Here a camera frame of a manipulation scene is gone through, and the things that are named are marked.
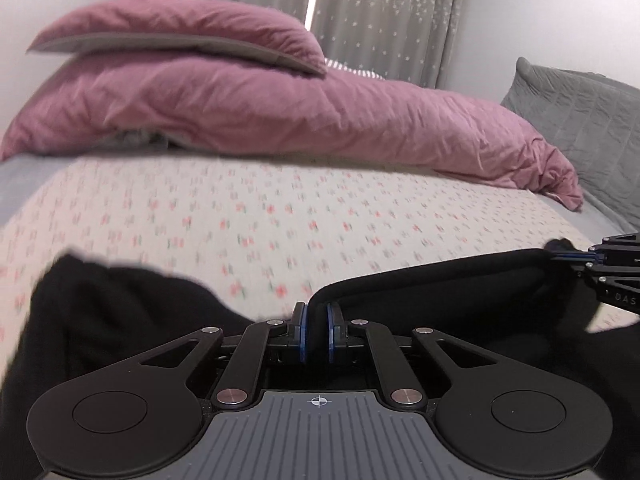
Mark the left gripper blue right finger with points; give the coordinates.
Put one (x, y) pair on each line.
(336, 326)

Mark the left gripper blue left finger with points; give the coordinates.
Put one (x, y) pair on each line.
(299, 330)

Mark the black pants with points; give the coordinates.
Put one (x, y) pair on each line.
(523, 304)

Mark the cherry print bed sheet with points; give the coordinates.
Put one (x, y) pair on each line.
(264, 235)

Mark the grey quilted pillow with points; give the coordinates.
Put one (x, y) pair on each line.
(594, 121)

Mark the pink duvet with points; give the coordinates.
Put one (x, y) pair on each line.
(241, 108)

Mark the striped pillow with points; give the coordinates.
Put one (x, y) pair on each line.
(335, 65)

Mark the grey dotted curtain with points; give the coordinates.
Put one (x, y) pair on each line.
(409, 40)

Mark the grey bed sheet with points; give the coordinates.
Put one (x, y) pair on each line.
(22, 175)

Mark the pink pillow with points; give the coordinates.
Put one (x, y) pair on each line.
(223, 27)

